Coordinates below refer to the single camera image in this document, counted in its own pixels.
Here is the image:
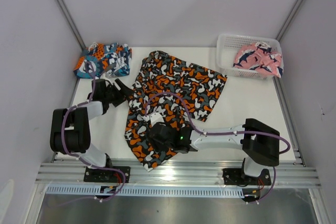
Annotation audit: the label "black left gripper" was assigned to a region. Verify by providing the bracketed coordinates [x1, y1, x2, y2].
[104, 79, 134, 107]

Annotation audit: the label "blue orange patterned shorts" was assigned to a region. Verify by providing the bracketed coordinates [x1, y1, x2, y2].
[73, 42, 132, 79]

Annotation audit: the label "orange camouflage shorts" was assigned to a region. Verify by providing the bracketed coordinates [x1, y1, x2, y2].
[124, 50, 227, 172]

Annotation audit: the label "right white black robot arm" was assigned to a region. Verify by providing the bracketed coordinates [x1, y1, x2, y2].
[147, 119, 280, 184]

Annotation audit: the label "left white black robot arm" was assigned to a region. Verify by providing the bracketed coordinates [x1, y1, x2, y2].
[50, 79, 134, 182]

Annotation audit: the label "pink white patterned shorts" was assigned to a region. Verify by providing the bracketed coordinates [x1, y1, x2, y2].
[233, 41, 284, 78]

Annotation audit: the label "white perforated plastic basket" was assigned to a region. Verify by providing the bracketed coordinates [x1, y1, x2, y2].
[216, 34, 282, 80]

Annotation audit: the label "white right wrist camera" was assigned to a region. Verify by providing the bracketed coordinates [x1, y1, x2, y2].
[150, 112, 164, 126]

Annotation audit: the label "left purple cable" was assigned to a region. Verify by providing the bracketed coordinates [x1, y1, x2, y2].
[60, 60, 127, 206]

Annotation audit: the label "purple cable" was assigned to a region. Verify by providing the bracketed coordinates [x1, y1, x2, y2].
[144, 92, 291, 204]
[60, 60, 127, 206]

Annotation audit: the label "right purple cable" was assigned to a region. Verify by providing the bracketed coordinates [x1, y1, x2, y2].
[144, 92, 291, 204]

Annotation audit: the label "white slotted cable duct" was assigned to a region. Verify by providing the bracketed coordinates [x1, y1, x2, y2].
[46, 184, 244, 198]

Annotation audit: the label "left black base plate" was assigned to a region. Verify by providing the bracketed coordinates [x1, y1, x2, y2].
[83, 166, 131, 184]

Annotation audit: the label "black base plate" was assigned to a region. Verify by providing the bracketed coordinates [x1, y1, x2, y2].
[83, 166, 131, 184]
[222, 168, 272, 187]

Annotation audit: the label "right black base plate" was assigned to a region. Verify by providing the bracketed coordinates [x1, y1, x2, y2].
[222, 168, 272, 187]

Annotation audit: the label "aluminium front rail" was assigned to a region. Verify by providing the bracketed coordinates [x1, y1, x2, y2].
[35, 159, 321, 188]

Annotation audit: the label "right aluminium frame post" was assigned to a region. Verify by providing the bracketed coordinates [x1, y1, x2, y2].
[276, 0, 306, 41]

